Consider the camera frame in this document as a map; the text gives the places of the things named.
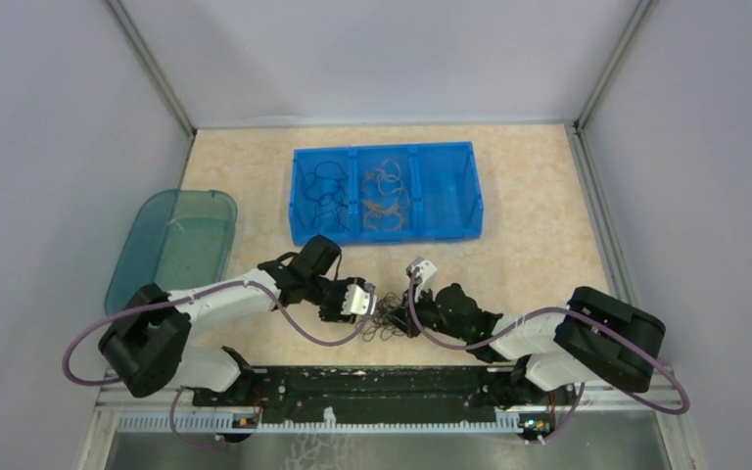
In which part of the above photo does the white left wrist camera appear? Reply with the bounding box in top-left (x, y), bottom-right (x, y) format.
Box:
top-left (342, 282), bottom-right (377, 316)

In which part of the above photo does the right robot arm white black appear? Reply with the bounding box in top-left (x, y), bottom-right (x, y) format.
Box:
top-left (389, 283), bottom-right (666, 403)

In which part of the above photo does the yellow wire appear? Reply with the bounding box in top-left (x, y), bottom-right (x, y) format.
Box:
top-left (361, 159), bottom-right (409, 199)
top-left (358, 194), bottom-right (412, 233)

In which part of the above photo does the brown wire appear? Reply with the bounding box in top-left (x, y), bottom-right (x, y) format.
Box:
top-left (359, 292), bottom-right (416, 344)

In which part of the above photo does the blue plastic divided bin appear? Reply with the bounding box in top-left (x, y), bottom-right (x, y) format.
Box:
top-left (288, 142), bottom-right (485, 245)

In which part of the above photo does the aluminium frame post right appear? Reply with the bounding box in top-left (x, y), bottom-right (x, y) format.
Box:
top-left (575, 0), bottom-right (659, 135)

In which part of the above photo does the teal translucent plastic basin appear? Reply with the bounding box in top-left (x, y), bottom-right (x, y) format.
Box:
top-left (104, 189), bottom-right (238, 315)

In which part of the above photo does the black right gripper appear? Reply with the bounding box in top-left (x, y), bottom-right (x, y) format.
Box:
top-left (384, 280), bottom-right (469, 341)

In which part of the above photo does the blue wire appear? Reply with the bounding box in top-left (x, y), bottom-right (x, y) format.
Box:
top-left (302, 159), bottom-right (353, 235)

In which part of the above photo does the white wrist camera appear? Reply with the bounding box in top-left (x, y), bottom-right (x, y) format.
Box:
top-left (406, 257), bottom-right (439, 303)
top-left (342, 282), bottom-right (377, 316)

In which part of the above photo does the aluminium frame post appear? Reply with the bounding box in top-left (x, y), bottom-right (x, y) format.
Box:
top-left (103, 0), bottom-right (197, 139)
top-left (575, 0), bottom-right (659, 135)

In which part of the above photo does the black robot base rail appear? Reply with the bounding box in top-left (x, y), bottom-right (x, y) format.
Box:
top-left (97, 364), bottom-right (682, 436)

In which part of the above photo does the aluminium frame post left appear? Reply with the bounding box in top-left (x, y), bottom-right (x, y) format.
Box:
top-left (103, 0), bottom-right (197, 139)

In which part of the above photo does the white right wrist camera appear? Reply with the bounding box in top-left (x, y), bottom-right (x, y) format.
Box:
top-left (406, 257), bottom-right (439, 303)

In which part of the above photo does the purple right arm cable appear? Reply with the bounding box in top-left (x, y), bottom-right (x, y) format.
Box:
top-left (406, 272), bottom-right (691, 447)

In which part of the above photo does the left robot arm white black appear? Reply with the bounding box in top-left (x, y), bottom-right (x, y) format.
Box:
top-left (98, 235), bottom-right (375, 405)

